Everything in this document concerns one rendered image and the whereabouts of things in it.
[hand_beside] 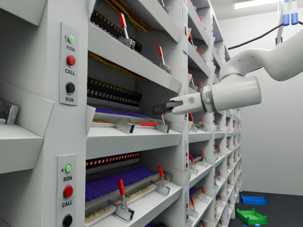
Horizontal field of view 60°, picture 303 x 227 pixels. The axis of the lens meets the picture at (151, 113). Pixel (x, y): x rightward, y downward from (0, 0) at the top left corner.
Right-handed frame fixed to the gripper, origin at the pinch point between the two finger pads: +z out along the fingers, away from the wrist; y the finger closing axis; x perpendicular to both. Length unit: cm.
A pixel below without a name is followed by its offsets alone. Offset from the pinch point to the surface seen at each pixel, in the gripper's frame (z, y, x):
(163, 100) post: 3.0, 16.0, 5.7
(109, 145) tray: -1.2, -36.0, -10.3
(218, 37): -12, 146, 73
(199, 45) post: -4, 86, 49
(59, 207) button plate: -1, -51, -18
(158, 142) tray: -1.0, -7.4, -10.7
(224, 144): 0, 156, -19
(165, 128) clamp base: -1.5, -1.0, -6.5
